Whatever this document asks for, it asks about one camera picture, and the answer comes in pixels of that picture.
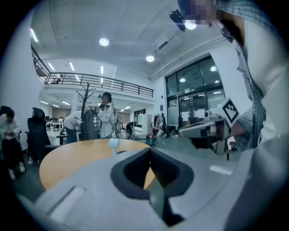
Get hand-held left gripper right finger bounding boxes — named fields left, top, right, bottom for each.
left=150, top=146, right=252, bottom=222

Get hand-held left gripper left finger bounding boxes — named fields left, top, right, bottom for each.
left=33, top=148, right=172, bottom=231

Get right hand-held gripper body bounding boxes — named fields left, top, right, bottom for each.
left=204, top=97, right=240, bottom=156

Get black coat rack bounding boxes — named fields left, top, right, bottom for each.
left=76, top=82, right=97, bottom=141

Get glass entrance doors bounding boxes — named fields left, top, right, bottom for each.
left=165, top=55, right=227, bottom=136

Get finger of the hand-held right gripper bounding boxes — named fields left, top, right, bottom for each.
left=179, top=121, right=216, bottom=139
left=191, top=136, right=217, bottom=150

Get person's torso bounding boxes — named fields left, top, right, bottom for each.
left=213, top=0, right=289, bottom=158

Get black balcony railing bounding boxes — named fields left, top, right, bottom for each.
left=31, top=45, right=154, bottom=98

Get black head-worn camera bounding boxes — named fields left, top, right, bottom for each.
left=169, top=9, right=187, bottom=32

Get person's right forearm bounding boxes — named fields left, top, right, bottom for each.
left=230, top=107, right=268, bottom=151

